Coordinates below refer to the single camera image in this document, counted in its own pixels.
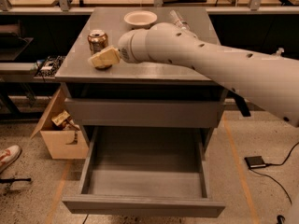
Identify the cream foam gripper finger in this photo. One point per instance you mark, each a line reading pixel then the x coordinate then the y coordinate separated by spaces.
pixel 105 58

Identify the orange soda can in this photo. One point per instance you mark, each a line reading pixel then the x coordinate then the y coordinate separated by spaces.
pixel 98 40

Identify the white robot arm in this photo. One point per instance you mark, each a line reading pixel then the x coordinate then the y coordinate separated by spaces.
pixel 269 81

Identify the grey drawer cabinet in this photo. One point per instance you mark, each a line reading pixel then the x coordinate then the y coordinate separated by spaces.
pixel 128 81

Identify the closed grey top drawer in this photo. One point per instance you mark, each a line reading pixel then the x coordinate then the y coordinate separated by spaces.
pixel 145 113

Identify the open grey middle drawer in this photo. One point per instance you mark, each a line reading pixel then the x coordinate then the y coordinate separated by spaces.
pixel 138 171

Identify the white paper bowl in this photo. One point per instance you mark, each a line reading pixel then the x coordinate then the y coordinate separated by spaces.
pixel 140 19

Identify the black patterned keyboard device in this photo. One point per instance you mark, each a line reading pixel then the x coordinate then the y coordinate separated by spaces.
pixel 48 67

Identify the clear plastic water bottle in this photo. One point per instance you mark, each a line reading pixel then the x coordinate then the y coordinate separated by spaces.
pixel 177 19

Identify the crumpled snack bag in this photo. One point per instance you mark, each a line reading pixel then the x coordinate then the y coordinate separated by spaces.
pixel 63 121

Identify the cardboard box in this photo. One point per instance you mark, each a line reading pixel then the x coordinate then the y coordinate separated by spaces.
pixel 62 143

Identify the white red sneaker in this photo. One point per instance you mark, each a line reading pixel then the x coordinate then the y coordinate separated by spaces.
pixel 8 156

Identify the black rod on floor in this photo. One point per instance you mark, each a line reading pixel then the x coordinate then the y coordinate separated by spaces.
pixel 12 180

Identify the black foot pedal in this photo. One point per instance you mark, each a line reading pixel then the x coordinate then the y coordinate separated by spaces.
pixel 255 162

